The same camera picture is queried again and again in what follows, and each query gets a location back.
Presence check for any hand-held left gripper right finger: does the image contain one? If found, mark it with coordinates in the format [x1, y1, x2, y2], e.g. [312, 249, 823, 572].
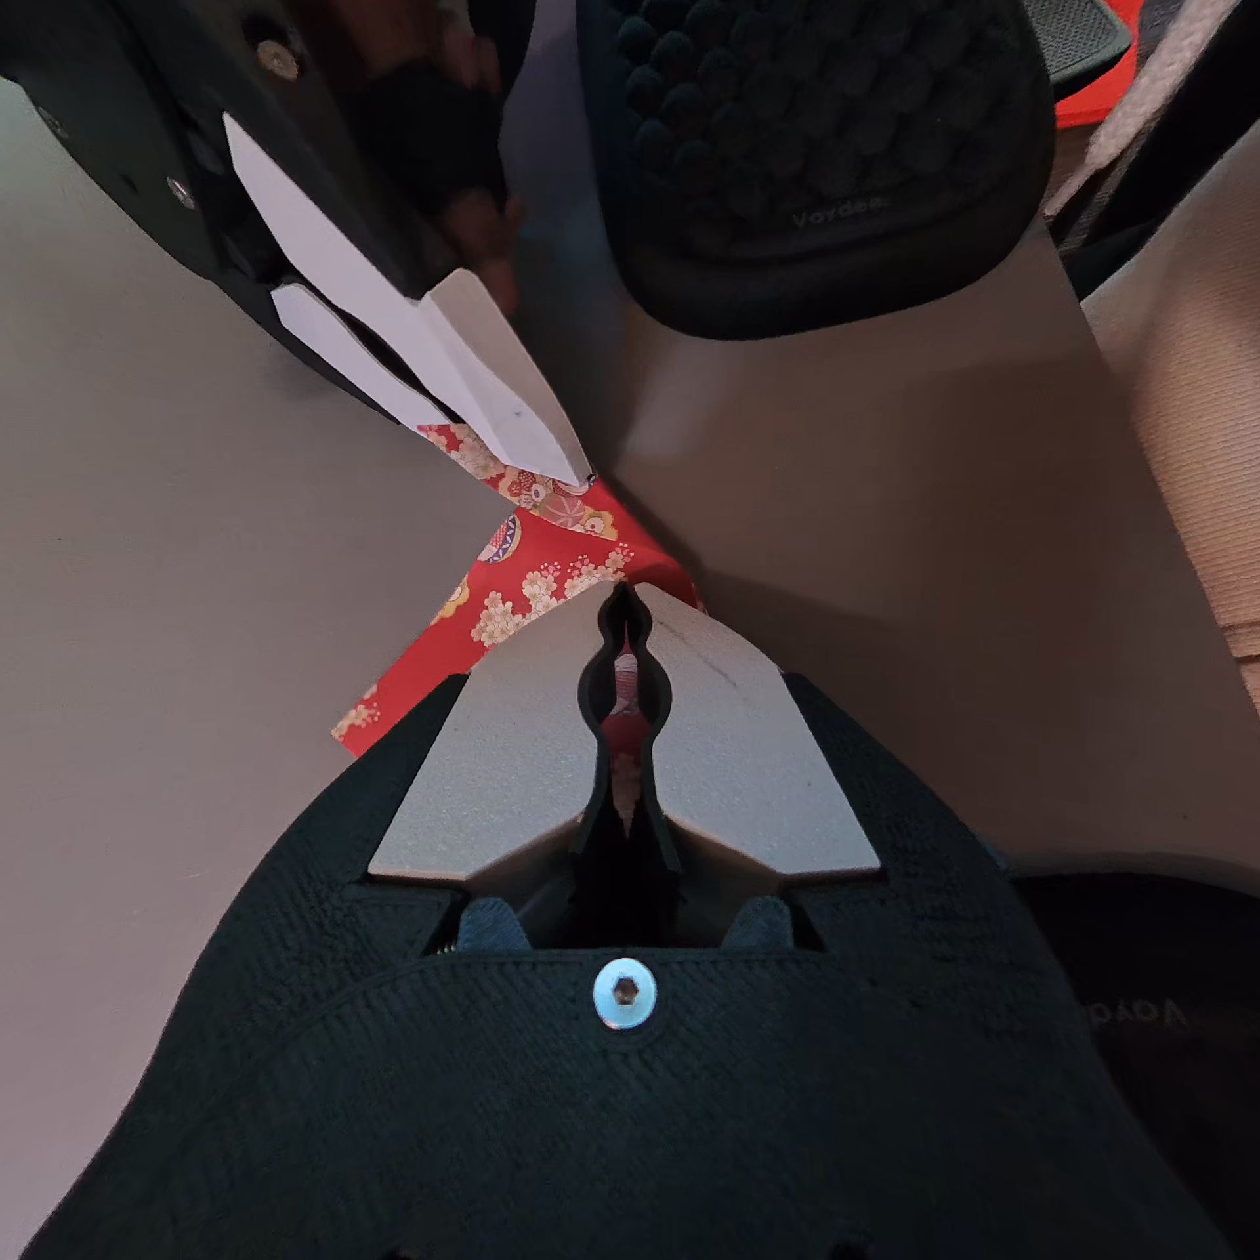
[623, 583, 884, 948]

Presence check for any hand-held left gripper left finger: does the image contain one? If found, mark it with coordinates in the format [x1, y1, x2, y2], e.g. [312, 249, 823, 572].
[366, 582, 632, 948]

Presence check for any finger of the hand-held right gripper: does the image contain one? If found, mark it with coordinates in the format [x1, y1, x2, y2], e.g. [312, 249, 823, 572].
[221, 110, 595, 490]
[269, 282, 452, 430]

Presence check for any red floral origami paper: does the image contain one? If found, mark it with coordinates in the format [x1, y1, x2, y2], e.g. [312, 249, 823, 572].
[331, 423, 707, 830]

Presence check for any person's right hand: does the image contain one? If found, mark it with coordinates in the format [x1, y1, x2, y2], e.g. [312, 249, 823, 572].
[437, 187, 525, 316]

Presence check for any black nubbed slipper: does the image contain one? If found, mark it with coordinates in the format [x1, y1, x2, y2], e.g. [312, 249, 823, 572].
[1011, 866, 1260, 1260]
[580, 0, 1058, 342]

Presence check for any person's beige clothing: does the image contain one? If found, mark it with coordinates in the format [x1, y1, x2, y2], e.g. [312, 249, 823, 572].
[1081, 118, 1260, 712]

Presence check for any red flat object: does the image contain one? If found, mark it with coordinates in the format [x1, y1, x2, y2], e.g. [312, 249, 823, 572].
[1054, 0, 1144, 129]

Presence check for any black mesh object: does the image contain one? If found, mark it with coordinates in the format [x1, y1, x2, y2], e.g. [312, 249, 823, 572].
[1023, 0, 1135, 101]

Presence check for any beige webbing strap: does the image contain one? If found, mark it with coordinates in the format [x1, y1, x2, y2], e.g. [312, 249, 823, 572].
[1043, 0, 1234, 221]

